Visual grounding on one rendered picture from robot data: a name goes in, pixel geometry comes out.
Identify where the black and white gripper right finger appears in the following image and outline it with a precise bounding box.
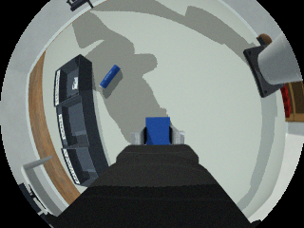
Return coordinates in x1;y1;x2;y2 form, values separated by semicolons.
169;125;184;144

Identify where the blue aa battery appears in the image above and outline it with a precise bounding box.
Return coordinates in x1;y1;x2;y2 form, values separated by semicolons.
99;65;120;90

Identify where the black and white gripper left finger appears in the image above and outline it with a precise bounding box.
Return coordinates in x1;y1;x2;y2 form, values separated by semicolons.
130;126;147;144

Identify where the black three-compartment bin rack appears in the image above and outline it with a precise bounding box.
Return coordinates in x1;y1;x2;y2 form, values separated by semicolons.
53;54;108;187

